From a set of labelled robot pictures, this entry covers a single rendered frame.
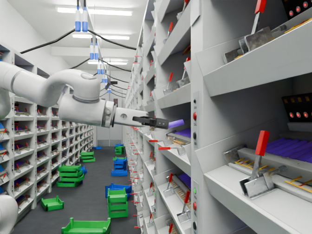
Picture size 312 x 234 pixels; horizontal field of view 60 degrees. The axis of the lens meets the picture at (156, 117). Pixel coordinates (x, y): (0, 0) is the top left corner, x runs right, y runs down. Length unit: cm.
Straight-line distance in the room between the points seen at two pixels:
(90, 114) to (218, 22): 45
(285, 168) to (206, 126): 20
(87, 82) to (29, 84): 23
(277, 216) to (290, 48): 18
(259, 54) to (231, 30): 25
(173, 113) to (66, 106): 58
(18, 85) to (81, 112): 25
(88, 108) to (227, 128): 42
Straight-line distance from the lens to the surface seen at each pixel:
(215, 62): 58
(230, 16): 62
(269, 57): 35
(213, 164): 57
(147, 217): 204
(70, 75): 83
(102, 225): 222
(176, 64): 129
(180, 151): 81
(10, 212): 118
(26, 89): 95
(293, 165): 41
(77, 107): 82
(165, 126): 86
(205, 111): 56
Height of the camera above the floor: 106
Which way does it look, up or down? level
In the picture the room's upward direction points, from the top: straight up
